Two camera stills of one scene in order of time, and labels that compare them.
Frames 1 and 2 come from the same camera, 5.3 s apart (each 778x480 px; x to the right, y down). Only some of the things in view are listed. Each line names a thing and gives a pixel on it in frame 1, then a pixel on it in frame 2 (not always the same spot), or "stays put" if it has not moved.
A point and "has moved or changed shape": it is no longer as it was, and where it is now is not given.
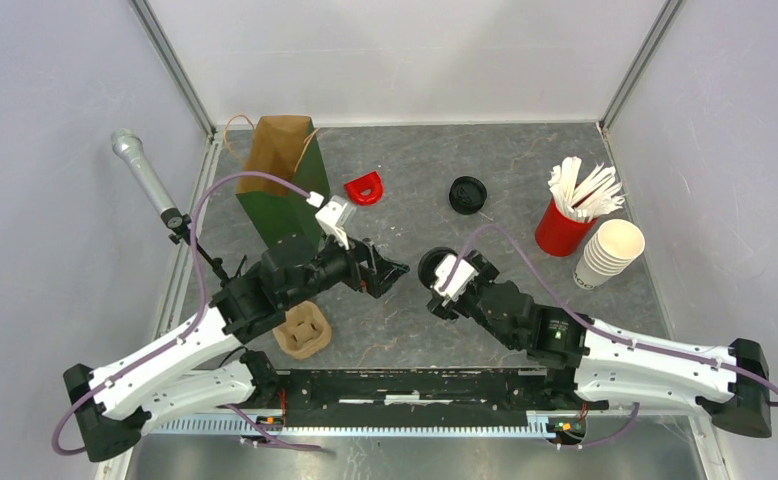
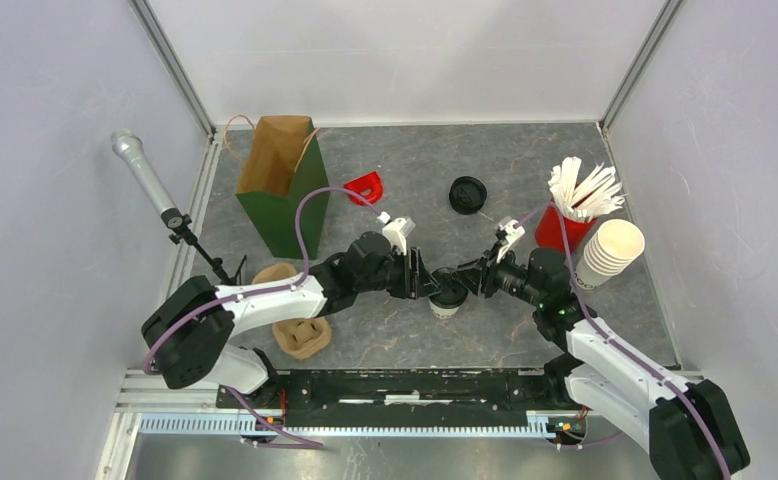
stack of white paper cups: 608,252 stays put
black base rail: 420,397 stays put
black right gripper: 446,308 -> 479,275
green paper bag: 288,146 stays put
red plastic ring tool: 365,190 stays put
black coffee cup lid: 428,263 has moved or changed shape
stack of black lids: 467,195 stays put
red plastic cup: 558,235 stays put
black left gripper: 374,278 -> 416,282
